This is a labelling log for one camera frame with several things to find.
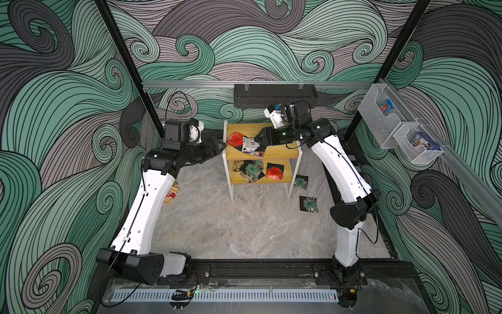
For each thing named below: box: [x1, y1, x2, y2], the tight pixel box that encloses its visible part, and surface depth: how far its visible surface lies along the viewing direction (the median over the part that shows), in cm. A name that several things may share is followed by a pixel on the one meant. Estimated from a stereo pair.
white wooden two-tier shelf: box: [222, 119, 303, 202], surface depth 82 cm
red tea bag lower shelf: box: [265, 162, 285, 181], surface depth 87 cm
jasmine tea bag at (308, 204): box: [299, 195, 319, 213], surface depth 94 cm
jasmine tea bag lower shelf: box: [239, 159, 266, 184], surface depth 87 cm
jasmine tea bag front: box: [292, 174, 309, 190], surface depth 103 cm
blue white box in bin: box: [410, 131, 441, 151], surface depth 67 cm
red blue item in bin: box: [380, 98, 395, 116], surface depth 85 cm
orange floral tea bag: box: [242, 150, 265, 158], surface depth 72 cm
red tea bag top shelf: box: [226, 131, 244, 152], surface depth 76 cm
